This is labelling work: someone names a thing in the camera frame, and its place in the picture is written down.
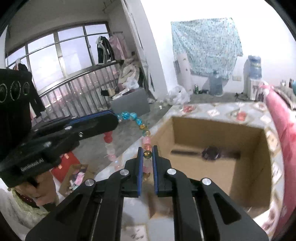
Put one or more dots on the pink black digital watch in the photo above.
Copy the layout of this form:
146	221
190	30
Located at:
210	153

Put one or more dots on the white cylinder heater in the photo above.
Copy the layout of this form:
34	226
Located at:
184	72

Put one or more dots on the blue water bottle dispenser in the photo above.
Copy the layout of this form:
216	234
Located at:
252	76

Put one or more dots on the red paper bag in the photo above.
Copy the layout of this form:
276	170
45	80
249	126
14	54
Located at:
61	170

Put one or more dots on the grey storage box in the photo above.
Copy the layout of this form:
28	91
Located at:
132	102

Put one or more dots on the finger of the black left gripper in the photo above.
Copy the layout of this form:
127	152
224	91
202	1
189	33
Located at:
65	133

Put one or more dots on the brown cardboard box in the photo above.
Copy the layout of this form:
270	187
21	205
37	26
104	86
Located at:
248	181

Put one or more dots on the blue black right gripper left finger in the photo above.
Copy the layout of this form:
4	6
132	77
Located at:
94	210

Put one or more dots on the hanging clothes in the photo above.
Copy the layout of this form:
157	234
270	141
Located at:
112	49

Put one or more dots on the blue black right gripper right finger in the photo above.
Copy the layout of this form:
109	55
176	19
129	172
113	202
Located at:
201	209

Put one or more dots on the pink floral quilt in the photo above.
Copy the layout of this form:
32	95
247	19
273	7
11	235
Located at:
285	125

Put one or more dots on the person's left hand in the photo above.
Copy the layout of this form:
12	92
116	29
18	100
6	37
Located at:
45	192

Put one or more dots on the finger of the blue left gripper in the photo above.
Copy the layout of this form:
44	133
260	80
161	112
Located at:
101	122

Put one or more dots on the teal floral hanging cloth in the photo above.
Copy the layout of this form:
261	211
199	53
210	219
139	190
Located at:
210	44

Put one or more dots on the metal balcony railing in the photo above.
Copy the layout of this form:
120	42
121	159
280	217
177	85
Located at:
80	95

